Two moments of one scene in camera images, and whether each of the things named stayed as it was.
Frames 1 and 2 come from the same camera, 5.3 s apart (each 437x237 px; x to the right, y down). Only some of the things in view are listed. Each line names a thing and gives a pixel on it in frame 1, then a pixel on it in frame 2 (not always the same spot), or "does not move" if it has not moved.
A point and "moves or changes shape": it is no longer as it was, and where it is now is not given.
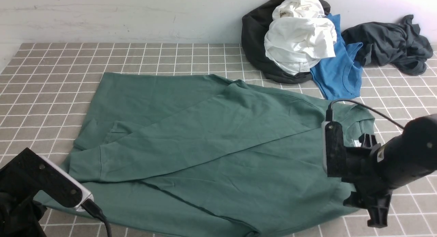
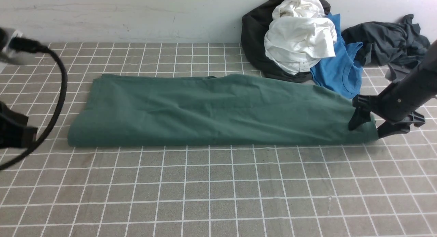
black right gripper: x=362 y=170 -> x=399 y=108
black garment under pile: x=255 y=24 does not move
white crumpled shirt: x=300 y=33 does not move
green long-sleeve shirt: x=199 y=155 moves or changes shape
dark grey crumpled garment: x=399 y=44 does not move
